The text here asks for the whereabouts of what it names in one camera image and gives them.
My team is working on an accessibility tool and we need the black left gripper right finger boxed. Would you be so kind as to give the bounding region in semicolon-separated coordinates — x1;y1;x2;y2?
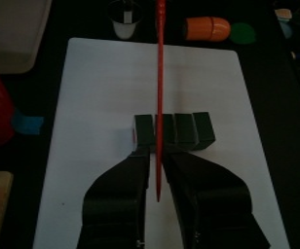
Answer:
162;144;273;249

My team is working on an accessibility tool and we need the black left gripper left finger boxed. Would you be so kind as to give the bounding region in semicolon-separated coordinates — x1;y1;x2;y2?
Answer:
75;146;152;249

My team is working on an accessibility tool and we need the red toy knife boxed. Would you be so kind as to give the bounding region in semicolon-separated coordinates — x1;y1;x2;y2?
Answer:
154;0;167;203

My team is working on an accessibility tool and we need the dark green sushi piece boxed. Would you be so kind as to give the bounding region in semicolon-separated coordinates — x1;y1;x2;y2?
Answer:
174;113;201;151

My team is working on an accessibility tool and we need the white cutting board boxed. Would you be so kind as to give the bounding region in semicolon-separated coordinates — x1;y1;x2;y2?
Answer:
31;37;291;249

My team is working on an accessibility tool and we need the white plate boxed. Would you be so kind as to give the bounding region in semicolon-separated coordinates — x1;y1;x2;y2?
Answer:
0;0;54;75

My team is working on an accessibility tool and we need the blue tape patch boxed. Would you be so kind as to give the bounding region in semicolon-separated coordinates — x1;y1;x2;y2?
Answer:
11;109;44;136

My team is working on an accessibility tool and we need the white cup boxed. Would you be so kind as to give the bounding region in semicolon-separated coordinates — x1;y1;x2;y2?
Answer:
111;9;139;41

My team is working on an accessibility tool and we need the green round toy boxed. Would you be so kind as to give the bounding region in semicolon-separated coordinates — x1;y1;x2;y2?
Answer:
227;21;258;45

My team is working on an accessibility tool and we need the orange toy cylinder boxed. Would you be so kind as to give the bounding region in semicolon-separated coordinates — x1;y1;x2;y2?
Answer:
180;16;231;43

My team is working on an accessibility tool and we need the orange and blue toy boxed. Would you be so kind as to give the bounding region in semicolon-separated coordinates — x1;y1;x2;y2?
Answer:
274;8;294;37

